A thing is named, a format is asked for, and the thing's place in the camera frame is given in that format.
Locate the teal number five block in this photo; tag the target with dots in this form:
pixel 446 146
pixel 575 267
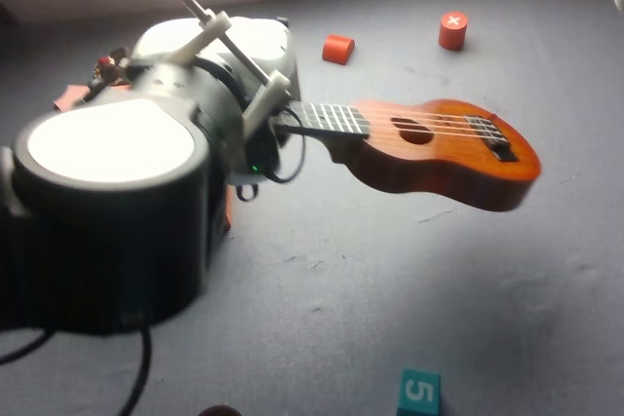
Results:
pixel 419 394

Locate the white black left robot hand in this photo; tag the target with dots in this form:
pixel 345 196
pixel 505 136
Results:
pixel 253 41

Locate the toy chocolate cake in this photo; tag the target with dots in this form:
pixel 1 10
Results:
pixel 109 67

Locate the grey table cloth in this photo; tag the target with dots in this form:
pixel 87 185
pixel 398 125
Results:
pixel 390 289

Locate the orange toy ukulele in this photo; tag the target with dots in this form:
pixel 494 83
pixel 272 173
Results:
pixel 439 177

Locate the red cylinder block white cross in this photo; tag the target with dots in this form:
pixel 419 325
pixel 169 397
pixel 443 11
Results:
pixel 453 33

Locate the orange half-cylinder block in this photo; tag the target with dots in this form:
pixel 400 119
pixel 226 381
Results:
pixel 339 49

